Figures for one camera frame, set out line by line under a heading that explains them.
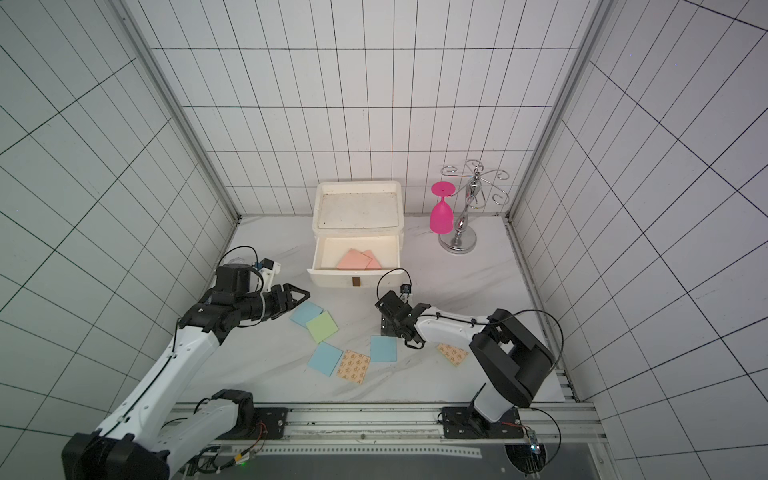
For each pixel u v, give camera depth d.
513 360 0.44
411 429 0.73
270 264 0.73
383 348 0.85
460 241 1.13
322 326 0.90
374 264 0.86
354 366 0.82
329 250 0.87
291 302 0.69
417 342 0.63
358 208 0.90
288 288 0.70
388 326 0.81
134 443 0.38
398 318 0.69
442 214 0.95
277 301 0.67
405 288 0.82
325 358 0.84
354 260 0.85
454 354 0.83
